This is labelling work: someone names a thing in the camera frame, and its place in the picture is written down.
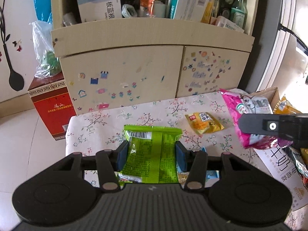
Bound small yellow snack packet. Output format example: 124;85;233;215
185;112;224;136

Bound green snack bag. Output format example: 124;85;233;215
117;125;182;184

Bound pink snack bag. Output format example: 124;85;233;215
220;89;293;150

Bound light blue snack bag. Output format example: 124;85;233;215
175;141;222;190

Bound yellow snack bag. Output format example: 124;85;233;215
273;96;301;115

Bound cardboard box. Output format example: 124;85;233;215
247;86;308;218

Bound floral tablecloth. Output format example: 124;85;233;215
66;89;307;230

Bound red gift box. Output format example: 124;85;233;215
28;73;76;140

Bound beige wooden cabinet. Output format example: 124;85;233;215
51;0;254;115

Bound clear plastic bag with greens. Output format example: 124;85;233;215
31;21;62;79

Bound green glass bottle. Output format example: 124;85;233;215
230;0;246;29

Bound white teal carton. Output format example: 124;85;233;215
166;0;214;23

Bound white blue medicine box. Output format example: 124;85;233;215
77;0;122;23

